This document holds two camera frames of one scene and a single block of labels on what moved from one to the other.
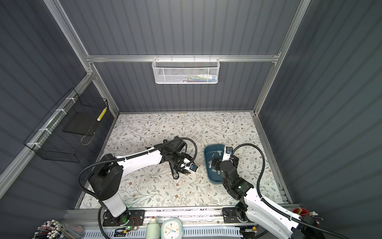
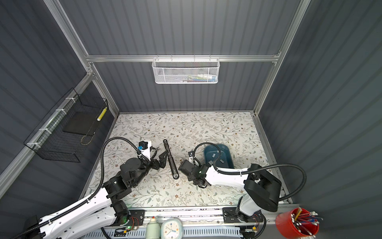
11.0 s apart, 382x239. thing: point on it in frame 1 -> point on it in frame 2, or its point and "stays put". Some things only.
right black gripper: (218, 160) -> (189, 178)
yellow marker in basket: (99, 118) stays put
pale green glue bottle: (152, 229) stays put
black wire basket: (64, 134) stays put
